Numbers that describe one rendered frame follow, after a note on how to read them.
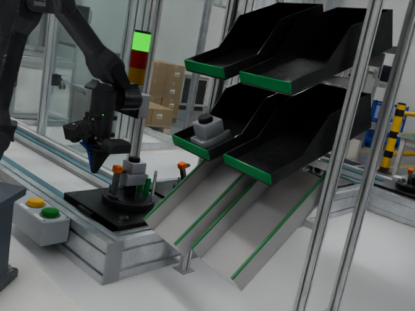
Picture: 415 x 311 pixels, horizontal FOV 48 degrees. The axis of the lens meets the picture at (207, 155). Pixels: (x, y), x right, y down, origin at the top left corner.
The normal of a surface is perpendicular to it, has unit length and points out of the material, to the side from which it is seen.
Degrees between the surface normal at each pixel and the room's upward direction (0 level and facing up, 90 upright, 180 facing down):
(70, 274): 0
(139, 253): 90
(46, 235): 90
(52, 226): 90
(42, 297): 0
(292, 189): 45
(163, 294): 0
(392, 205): 90
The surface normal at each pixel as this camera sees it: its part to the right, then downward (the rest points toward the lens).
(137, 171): 0.72, 0.28
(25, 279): 0.18, -0.96
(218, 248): -0.43, -0.69
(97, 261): -0.68, 0.04
